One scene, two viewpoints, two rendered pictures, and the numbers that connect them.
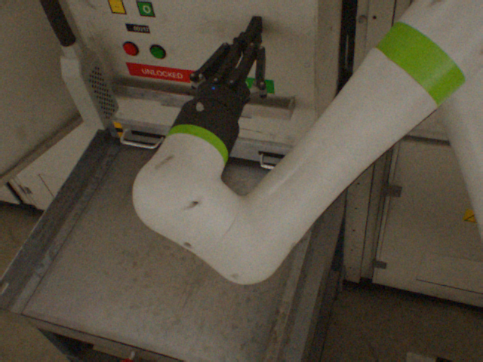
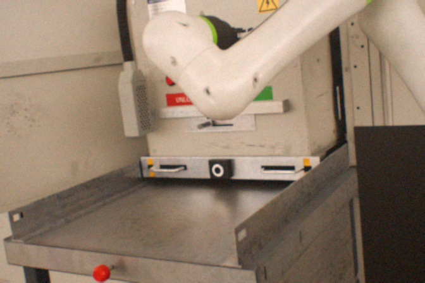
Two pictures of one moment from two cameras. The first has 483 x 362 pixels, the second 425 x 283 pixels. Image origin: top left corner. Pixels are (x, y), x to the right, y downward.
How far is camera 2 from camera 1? 0.78 m
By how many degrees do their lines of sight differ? 42
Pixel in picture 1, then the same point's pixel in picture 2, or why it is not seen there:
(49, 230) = (71, 205)
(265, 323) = not seen: hidden behind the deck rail
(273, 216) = (240, 48)
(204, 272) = (194, 223)
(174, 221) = (167, 33)
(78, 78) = (129, 84)
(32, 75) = (96, 126)
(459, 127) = (403, 54)
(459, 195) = not seen: outside the picture
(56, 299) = (57, 236)
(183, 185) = (178, 14)
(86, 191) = (110, 198)
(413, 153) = not seen: hidden behind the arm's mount
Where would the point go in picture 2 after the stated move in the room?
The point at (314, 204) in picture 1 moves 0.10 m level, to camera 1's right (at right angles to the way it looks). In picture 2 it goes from (272, 42) to (331, 35)
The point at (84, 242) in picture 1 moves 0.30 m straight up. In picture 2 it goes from (97, 216) to (77, 92)
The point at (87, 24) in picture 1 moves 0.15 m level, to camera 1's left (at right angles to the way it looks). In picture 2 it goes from (144, 65) to (92, 71)
